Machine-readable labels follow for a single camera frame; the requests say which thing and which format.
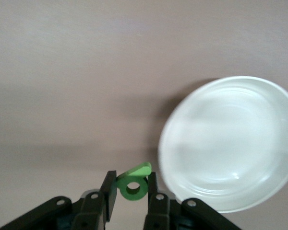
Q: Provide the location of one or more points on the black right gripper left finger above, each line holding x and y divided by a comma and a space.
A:
86, 213

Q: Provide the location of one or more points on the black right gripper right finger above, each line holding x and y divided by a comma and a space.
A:
163, 215

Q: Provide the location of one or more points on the green letter a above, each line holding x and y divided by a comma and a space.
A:
123, 191

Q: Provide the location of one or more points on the beige round plate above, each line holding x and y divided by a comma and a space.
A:
230, 143

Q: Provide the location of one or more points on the brown table cover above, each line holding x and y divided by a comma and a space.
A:
62, 72

